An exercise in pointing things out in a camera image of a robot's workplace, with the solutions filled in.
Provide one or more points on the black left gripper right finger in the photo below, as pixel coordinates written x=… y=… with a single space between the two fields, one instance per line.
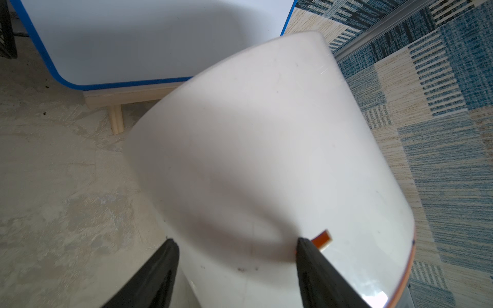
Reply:
x=319 y=282

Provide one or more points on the white round drawer cabinet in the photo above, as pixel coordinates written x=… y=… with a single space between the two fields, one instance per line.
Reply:
x=259 y=150

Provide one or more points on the blue framed whiteboard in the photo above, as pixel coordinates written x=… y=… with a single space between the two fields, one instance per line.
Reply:
x=91 y=45

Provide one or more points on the black wire shelf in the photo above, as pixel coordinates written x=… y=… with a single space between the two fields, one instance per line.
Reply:
x=8 y=47

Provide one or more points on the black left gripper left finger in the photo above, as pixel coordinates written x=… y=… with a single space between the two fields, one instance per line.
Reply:
x=152 y=285

